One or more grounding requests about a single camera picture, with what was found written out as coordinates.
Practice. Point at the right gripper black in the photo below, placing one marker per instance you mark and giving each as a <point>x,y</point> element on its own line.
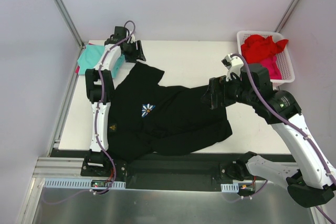
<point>217,92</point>

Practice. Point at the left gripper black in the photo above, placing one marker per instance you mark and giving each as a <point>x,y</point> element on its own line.
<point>135,51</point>

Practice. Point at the black t-shirt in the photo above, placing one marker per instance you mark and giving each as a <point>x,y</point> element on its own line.
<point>145,117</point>

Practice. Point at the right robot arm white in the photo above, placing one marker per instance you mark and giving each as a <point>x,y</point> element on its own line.
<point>312,183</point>

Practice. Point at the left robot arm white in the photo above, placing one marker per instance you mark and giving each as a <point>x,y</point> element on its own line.
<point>100,90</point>

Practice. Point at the folded teal t-shirt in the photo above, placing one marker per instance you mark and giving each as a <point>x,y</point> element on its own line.
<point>94,54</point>

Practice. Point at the red t-shirt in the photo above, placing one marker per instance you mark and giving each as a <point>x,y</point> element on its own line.
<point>256,48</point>

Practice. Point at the magenta t-shirt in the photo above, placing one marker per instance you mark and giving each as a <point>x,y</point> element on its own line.
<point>271,65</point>

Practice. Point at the white plastic basket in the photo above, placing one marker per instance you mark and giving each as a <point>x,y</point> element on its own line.
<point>283,59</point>

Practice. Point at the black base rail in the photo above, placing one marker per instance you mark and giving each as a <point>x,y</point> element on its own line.
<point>193,172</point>

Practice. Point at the left aluminium frame post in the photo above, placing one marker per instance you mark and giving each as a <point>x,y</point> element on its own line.
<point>69,22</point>

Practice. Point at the aluminium frame post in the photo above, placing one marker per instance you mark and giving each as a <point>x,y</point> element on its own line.
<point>287,15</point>
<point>69,22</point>

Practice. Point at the right aluminium frame post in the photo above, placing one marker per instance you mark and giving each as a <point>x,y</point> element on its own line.
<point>287,15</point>

